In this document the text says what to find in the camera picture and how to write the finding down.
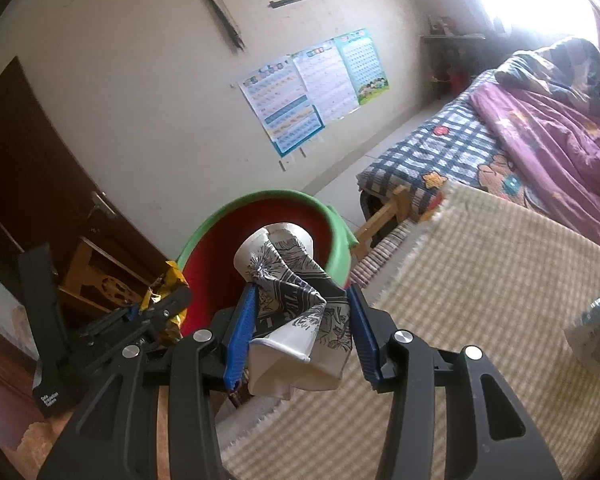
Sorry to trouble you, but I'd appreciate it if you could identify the wooden bed frame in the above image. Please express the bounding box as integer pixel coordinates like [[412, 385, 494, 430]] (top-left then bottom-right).
[[355, 185, 411, 252]]

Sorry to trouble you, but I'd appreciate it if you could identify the metal door handle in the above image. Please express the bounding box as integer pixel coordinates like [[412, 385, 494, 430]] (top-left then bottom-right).
[[87, 191, 117, 220]]

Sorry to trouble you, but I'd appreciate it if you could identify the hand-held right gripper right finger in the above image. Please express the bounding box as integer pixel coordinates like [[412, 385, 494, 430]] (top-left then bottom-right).
[[347, 282, 563, 480]]

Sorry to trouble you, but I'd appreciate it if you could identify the blue plaid bed sheet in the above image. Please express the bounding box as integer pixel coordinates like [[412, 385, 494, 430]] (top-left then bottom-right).
[[356, 70, 510, 222]]

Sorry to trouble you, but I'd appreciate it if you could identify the blue chart wall poster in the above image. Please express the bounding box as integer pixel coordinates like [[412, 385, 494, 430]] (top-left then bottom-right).
[[237, 55, 325, 158]]

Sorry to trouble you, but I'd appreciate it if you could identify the beige fluffy towel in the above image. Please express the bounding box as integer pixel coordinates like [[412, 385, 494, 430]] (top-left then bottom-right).
[[22, 420, 76, 457]]

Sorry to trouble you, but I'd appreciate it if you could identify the purple quilt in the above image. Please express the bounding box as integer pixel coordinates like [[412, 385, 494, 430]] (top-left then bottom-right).
[[470, 82, 600, 256]]

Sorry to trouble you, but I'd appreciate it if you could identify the comic print paper cup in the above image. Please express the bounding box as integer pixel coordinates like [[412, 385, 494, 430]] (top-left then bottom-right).
[[232, 222, 353, 401]]

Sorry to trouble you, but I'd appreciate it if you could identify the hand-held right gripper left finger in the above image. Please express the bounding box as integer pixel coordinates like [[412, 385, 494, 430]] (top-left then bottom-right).
[[37, 282, 258, 480]]

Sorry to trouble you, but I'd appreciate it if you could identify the blue white patterned quilt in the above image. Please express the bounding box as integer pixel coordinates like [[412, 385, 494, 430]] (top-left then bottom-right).
[[494, 35, 600, 126]]

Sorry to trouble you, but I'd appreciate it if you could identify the crumpled clear plastic bottle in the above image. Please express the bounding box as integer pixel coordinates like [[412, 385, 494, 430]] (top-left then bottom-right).
[[564, 285, 600, 372]]

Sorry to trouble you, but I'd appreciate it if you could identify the carved wooden stool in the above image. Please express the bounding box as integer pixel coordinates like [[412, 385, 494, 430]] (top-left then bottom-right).
[[57, 237, 153, 317]]

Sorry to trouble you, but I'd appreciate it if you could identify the yellow foil wrapper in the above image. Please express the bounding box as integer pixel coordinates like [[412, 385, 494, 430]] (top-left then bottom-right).
[[147, 259, 188, 343]]

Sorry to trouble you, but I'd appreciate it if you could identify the green bin with red liner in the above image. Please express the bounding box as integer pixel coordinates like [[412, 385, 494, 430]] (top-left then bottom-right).
[[175, 190, 361, 342]]

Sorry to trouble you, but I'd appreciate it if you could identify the white chart wall poster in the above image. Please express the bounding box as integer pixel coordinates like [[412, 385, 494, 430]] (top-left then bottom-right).
[[292, 40, 358, 122]]

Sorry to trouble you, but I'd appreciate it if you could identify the brown wooden door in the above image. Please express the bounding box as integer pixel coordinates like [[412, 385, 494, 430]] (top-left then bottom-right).
[[0, 55, 175, 361]]

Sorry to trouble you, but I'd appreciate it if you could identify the dark cluttered shelf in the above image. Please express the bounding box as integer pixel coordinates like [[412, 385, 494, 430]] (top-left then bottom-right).
[[420, 15, 486, 96]]

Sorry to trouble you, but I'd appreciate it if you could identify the beige checked mat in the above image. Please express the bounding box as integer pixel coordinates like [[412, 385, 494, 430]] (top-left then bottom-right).
[[220, 182, 600, 480]]

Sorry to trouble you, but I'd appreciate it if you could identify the green chart wall poster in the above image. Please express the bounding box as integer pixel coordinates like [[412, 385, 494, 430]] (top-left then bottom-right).
[[335, 28, 391, 106]]

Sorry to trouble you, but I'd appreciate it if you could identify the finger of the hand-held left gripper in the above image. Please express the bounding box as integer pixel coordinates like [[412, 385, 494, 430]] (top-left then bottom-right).
[[77, 295, 153, 343], [147, 285, 193, 331]]

